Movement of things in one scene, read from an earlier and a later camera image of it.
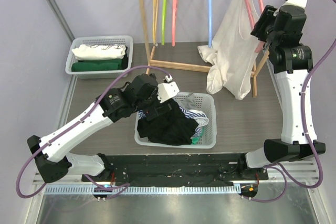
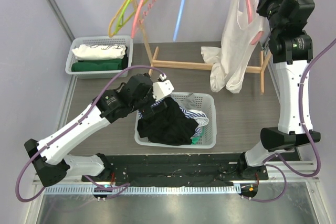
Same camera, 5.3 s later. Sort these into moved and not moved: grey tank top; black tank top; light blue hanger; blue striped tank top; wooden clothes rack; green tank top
Moved: wooden clothes rack; light blue hanger
Not moved: green tank top; blue striped tank top; grey tank top; black tank top
